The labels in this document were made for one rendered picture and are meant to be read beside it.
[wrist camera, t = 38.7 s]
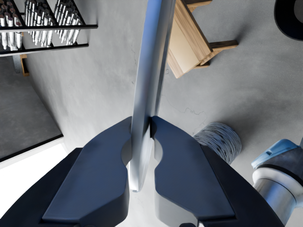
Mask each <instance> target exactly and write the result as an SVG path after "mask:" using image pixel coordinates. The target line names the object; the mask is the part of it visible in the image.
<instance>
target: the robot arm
mask: <svg viewBox="0 0 303 227"><path fill-rule="evenodd" d="M131 123H132V116H129V117H127V118H125V119H124V120H122V121H120V122H118V123H116V124H115V125H113V126H111V127H109V128H108V129H105V130H104V131H102V132H101V133H99V134H98V135H96V136H95V137H94V138H92V139H91V140H90V141H89V142H88V143H87V144H86V145H85V146H83V147H76V148H75V149H74V150H72V151H71V152H70V153H69V154H68V155H67V156H65V157H64V158H63V159H62V160H61V161H59V162H58V163H57V164H56V165H55V166H54V167H53V168H52V169H50V170H49V171H48V172H47V173H46V174H45V175H43V176H42V177H41V178H40V179H39V180H38V181H36V182H35V183H34V184H33V185H32V186H31V187H29V188H28V189H27V190H26V191H25V192H24V193H23V194H22V195H21V196H20V197H19V198H18V199H17V200H16V201H15V202H14V203H13V204H12V205H11V206H10V208H9V209H8V210H7V211H6V212H5V213H4V214H3V216H2V217H1V218H0V227H115V226H117V225H119V224H120V223H122V222H123V221H124V220H125V219H126V217H127V215H128V212H129V199H130V192H129V177H128V170H127V168H126V166H127V164H128V163H129V162H130V161H131V159H132V143H131ZM150 138H152V139H153V140H154V158H155V160H156V161H157V162H158V165H157V166H156V168H155V170H154V200H155V215H156V217H157V219H158V220H159V221H161V222H162V223H164V224H165V225H167V226H169V227H285V226H286V223H287V222H288V220H289V218H290V216H291V214H292V212H293V210H294V209H300V208H303V149H302V148H301V146H299V145H296V144H295V143H293V142H292V141H290V140H288V139H281V140H279V141H277V142H276V143H275V144H273V145H272V146H271V147H270V148H268V149H267V150H266V151H264V152H263V153H262V154H261V155H259V156H258V157H257V158H256V159H255V160H254V161H252V163H251V165H252V166H253V168H254V169H255V171H254V173H253V175H252V178H253V181H254V185H253V186H252V185H251V184H250V183H249V182H248V181H246V180H245V179H244V178H243V177H242V176H241V175H240V174H239V173H238V172H236V171H235V170H234V169H233V168H232V167H231V166H230V165H229V164H228V163H226V162H225V161H224V160H223V159H222V158H221V157H220V156H219V155H218V154H217V153H216V152H215V151H213V150H212V149H211V148H210V147H209V146H207V145H201V144H200V143H199V142H198V141H197V140H196V139H194V138H193V137H192V136H191V135H189V134H188V133H187V132H185V131H184V130H182V129H180V128H178V127H177V126H175V125H173V124H171V123H170V122H168V121H166V120H164V119H162V118H160V117H158V116H153V117H150Z"/></svg>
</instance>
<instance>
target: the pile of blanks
mask: <svg viewBox="0 0 303 227"><path fill-rule="evenodd" d="M233 130H234V129H233V128H231V127H230V126H228V125H226V124H224V123H217V122H215V123H210V124H208V125H206V126H205V127H204V128H202V129H201V130H200V131H198V132H197V133H196V134H195V135H193V136H192V137H193V138H194V139H196V140H197V141H198V142H199V143H200V144H201V145H207V146H209V147H210V148H211V149H212V150H213V151H215V152H216V153H217V154H218V155H219V156H220V157H221V158H222V159H223V160H224V161H225V162H226V163H228V164H229V165H231V164H232V162H233V161H234V160H235V159H236V158H237V156H238V155H239V153H240V151H241V148H242V144H241V140H240V137H239V136H238V134H237V132H236V131H233Z"/></svg>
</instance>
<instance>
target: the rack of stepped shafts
mask: <svg viewBox="0 0 303 227"><path fill-rule="evenodd" d="M77 15H78V16H77ZM22 17H24V20H23V18H22ZM18 19H19V21H20V23H19V22H18ZM21 25H22V26H21ZM97 28H98V25H97V24H90V25H86V24H85V22H84V20H83V18H82V16H81V14H80V12H79V10H78V8H77V6H76V4H75V2H74V0H57V3H56V4H55V10H54V13H53V12H52V10H51V8H50V6H49V4H48V2H47V0H26V1H25V10H24V13H20V12H19V10H18V8H17V6H16V4H15V2H14V0H0V41H1V44H2V45H3V48H4V49H7V48H6V46H7V45H8V46H10V50H11V51H2V52H0V57H1V56H9V55H18V54H29V53H38V52H47V51H55V50H66V49H75V48H83V47H88V46H89V44H88V43H86V44H78V43H77V42H76V40H77V38H78V35H79V33H80V30H81V29H97ZM22 32H28V33H30V34H31V37H32V41H33V42H35V45H37V42H38V41H40V42H41V46H43V45H46V47H44V48H34V49H25V48H24V46H23V43H22ZM54 32H57V34H60V35H59V38H61V43H63V41H64V40H65V41H66V45H64V46H53V44H52V37H53V33H54ZM70 43H71V45H68V44H70ZM49 46H50V47H49ZM13 47H15V49H16V50H13Z"/></svg>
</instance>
